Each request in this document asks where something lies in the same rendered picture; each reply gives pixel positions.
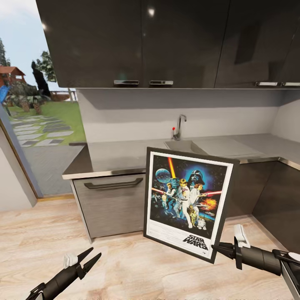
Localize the poster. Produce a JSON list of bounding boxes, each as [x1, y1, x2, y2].
[[143, 147, 240, 264]]

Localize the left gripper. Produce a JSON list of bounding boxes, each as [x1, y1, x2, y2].
[[55, 247, 102, 293]]

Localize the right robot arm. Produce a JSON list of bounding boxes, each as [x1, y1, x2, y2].
[[212, 224, 300, 300]]

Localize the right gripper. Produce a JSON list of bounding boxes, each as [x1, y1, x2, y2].
[[212, 236, 265, 270]]

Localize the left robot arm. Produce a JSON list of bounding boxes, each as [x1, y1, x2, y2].
[[19, 247, 102, 300]]

